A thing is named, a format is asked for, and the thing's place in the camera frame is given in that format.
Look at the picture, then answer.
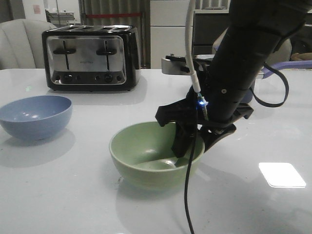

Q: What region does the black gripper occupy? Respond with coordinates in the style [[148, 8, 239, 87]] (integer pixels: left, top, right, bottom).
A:
[[155, 94, 254, 158]]

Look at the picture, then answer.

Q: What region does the blue plastic bowl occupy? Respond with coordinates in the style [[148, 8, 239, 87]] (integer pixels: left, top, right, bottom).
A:
[[0, 95, 72, 140]]

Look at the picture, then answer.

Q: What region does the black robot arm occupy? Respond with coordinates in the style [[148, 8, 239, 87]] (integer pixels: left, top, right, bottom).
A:
[[156, 0, 312, 157]]

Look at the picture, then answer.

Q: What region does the dark kitchen counter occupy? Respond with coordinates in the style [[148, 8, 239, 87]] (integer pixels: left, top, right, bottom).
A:
[[192, 12, 230, 56]]

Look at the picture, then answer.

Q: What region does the white refrigerator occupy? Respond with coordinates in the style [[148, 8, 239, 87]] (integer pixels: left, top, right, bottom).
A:
[[150, 0, 189, 69]]

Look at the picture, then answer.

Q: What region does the black chrome four-slot toaster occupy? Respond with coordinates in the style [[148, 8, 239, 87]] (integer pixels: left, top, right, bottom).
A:
[[42, 25, 141, 92]]

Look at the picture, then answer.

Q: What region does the red barrier belt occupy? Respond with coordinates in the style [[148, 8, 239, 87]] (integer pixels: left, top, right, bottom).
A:
[[86, 12, 142, 19]]

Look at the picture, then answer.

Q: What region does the metal cart in background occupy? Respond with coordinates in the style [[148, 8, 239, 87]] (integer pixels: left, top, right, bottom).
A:
[[44, 0, 76, 26]]

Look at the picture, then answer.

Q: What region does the left beige armchair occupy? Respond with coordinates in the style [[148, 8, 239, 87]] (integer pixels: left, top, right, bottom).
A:
[[0, 19, 55, 70]]

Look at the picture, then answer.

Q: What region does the black cable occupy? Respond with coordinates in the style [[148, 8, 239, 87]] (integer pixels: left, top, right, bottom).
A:
[[183, 102, 201, 234]]

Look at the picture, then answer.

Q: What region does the white cable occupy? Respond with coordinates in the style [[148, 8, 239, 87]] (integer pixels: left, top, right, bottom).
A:
[[184, 0, 202, 95]]

